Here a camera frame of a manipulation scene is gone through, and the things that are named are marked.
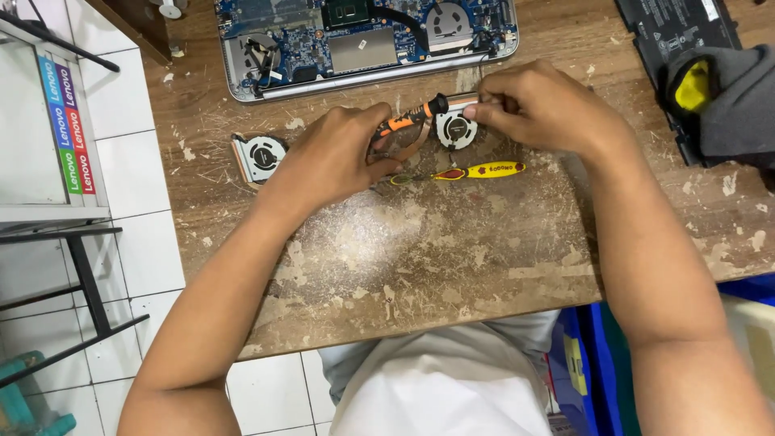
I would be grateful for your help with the orange black screwdriver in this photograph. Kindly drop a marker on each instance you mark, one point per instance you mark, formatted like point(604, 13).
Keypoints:
point(407, 119)

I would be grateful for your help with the opened silver laptop blue motherboard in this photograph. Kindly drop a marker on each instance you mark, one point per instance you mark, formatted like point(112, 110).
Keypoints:
point(363, 42)

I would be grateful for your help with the person's white shirt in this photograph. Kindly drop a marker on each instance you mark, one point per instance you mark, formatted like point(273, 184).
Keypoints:
point(442, 387)

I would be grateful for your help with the grey cloth yellow lining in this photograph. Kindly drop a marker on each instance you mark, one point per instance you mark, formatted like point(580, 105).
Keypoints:
point(735, 103)

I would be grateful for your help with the person's right hand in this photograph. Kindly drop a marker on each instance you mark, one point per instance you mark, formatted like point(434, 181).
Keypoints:
point(545, 109)

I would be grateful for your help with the laptop cooling fan copper heatsink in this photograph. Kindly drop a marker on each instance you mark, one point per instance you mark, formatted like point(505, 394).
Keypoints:
point(456, 129)
point(263, 158)

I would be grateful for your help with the white round part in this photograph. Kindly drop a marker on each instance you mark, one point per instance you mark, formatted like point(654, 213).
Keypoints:
point(169, 8)

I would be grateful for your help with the teal plastic stool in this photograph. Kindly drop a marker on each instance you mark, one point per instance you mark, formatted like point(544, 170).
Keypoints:
point(18, 399)

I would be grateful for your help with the white cabinet coloured stickers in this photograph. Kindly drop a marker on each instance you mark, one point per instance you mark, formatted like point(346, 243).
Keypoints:
point(36, 121)

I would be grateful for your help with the black laptop battery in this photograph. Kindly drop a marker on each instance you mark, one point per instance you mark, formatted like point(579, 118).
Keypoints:
point(672, 27)

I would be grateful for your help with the person's left hand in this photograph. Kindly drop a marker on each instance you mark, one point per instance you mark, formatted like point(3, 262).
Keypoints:
point(321, 163)

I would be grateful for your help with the yellow toothbrush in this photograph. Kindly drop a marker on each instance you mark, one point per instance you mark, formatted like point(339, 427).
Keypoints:
point(484, 170)

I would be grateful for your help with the black metal frame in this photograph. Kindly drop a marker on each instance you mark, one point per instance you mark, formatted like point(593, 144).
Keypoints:
point(85, 278)

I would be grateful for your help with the blue bag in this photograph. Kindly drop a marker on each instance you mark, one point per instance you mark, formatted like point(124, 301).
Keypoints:
point(587, 363)

